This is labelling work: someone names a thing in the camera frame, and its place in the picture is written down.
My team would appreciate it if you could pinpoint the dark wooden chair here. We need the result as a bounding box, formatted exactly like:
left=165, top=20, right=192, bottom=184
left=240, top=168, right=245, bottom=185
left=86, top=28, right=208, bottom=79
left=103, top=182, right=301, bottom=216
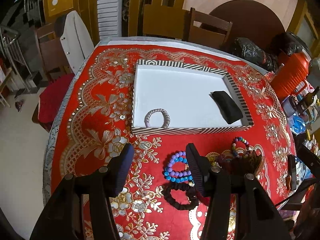
left=34, top=23, right=72, bottom=82

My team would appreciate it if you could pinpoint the black fabric pouch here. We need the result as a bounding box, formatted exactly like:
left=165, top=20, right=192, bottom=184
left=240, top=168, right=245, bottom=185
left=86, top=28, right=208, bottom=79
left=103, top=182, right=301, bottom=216
left=211, top=91, right=244, bottom=124

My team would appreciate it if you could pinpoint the black scrunchie hair tie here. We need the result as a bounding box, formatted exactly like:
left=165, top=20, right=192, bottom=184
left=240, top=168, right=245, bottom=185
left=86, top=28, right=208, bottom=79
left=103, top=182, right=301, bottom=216
left=162, top=181, right=200, bottom=211

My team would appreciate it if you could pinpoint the white louvered door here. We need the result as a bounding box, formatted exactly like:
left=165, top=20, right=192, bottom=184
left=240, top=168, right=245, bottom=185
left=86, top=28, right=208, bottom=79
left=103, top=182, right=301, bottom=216
left=97, top=0, right=120, bottom=40

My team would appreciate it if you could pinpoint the silver braided bracelet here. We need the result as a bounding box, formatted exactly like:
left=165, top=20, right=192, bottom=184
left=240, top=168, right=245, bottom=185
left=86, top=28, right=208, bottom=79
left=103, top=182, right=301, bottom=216
left=144, top=108, right=171, bottom=129

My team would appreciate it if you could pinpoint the black plastic bag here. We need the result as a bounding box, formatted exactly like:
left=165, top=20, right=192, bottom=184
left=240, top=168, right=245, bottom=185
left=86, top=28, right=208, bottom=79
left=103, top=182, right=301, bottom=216
left=230, top=37, right=278, bottom=72

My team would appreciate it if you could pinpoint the metal rack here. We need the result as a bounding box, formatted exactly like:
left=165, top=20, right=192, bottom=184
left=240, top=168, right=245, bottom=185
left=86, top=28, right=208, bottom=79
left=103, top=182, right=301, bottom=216
left=1, top=25, right=32, bottom=92

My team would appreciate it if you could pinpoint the round dark wooden table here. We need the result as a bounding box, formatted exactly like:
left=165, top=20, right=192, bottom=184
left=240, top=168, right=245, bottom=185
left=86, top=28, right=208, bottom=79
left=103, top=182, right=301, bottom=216
left=209, top=0, right=285, bottom=51

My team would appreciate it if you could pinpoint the white ironing board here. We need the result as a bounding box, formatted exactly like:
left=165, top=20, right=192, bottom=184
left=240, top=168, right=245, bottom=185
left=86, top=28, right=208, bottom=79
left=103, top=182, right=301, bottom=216
left=60, top=10, right=94, bottom=74

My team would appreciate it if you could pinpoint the blue bead bracelet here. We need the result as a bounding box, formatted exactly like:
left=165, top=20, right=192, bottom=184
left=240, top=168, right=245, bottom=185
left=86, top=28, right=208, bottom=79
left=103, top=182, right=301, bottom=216
left=163, top=154, right=194, bottom=183

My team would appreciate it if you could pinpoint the red cushioned chair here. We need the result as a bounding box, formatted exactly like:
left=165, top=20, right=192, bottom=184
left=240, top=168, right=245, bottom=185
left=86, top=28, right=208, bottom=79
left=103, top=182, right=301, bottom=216
left=31, top=73, right=74, bottom=132

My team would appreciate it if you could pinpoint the orange plastic container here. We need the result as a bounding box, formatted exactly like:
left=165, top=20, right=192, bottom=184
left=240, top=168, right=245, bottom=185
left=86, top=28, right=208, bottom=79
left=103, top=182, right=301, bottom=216
left=270, top=52, right=309, bottom=102

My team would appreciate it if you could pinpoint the purple bead bracelet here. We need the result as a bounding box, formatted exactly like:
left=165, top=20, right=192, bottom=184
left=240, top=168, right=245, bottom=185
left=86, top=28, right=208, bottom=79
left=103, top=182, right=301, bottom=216
left=164, top=151, right=193, bottom=178

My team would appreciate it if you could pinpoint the multicolour bead bracelet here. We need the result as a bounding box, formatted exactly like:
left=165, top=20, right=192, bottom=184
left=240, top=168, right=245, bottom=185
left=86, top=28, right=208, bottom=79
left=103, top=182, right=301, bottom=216
left=230, top=136, right=251, bottom=158

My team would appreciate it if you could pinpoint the red gold floral tablecloth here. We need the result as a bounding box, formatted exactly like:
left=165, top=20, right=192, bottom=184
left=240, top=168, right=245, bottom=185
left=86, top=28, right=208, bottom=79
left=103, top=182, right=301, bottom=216
left=43, top=43, right=296, bottom=239

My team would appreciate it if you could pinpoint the striped white tray box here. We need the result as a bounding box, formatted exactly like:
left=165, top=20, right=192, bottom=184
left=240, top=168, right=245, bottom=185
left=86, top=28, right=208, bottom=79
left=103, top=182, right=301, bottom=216
left=131, top=59, right=254, bottom=135

